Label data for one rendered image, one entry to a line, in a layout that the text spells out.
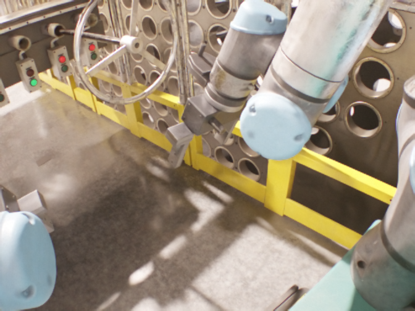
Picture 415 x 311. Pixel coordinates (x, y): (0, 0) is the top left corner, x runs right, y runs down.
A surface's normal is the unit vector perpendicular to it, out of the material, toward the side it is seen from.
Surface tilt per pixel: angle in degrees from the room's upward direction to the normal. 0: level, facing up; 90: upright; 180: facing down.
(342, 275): 0
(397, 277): 72
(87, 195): 0
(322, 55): 92
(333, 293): 0
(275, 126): 90
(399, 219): 90
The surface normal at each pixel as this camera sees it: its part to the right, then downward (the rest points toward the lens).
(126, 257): -0.06, -0.79
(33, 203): 0.04, -0.47
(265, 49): -0.31, 0.27
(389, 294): -0.71, 0.20
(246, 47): -0.48, 0.56
